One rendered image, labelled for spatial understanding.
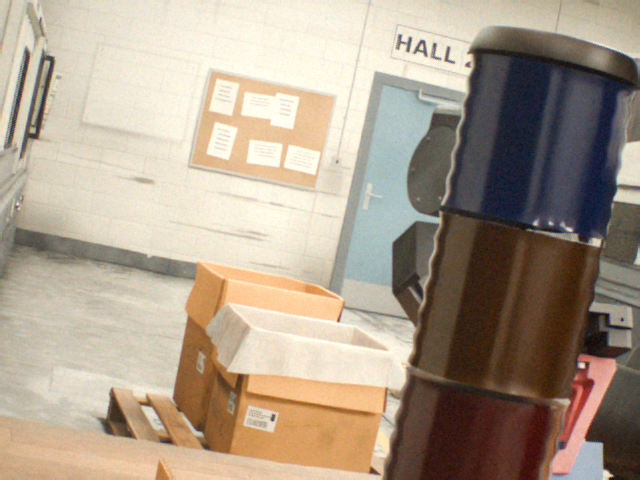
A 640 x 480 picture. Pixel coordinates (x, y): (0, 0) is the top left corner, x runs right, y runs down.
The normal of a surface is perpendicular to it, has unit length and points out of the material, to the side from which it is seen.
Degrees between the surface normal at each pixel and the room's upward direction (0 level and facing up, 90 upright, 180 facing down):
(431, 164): 87
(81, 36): 90
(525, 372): 104
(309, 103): 90
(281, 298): 87
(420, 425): 76
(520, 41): 71
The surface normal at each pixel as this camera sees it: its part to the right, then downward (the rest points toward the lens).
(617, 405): -0.69, -0.55
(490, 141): -0.68, 0.14
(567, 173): 0.23, -0.15
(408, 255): -0.96, -0.12
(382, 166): 0.19, 0.09
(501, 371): -0.11, 0.28
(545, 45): -0.20, -0.32
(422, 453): -0.58, -0.33
